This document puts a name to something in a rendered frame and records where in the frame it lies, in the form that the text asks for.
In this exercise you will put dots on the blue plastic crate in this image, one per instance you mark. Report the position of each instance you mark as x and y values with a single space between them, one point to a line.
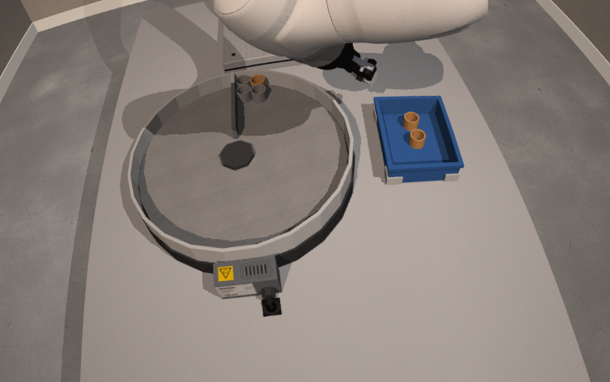
440 144

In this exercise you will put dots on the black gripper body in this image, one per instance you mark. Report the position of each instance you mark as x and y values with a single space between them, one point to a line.
345 57

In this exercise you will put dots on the bronze bushing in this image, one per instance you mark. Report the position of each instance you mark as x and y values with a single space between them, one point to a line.
419 134
410 121
257 79

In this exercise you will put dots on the grey metal bushing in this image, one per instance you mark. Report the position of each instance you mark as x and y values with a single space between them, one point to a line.
258 93
243 79
243 93

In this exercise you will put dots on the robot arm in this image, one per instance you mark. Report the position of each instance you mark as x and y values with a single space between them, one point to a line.
299 27

